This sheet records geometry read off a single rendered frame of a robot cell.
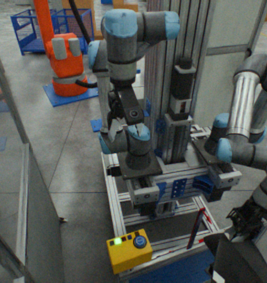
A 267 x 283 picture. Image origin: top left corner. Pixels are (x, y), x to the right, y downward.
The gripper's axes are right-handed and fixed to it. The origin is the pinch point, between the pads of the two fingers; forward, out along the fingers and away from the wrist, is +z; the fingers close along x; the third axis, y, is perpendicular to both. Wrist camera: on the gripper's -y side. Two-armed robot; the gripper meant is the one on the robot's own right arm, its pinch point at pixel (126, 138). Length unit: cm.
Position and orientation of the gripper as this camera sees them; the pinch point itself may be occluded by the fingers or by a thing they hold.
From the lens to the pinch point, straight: 70.0
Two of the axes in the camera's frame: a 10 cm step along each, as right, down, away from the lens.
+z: 0.0, 7.7, 6.3
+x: -9.4, 2.1, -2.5
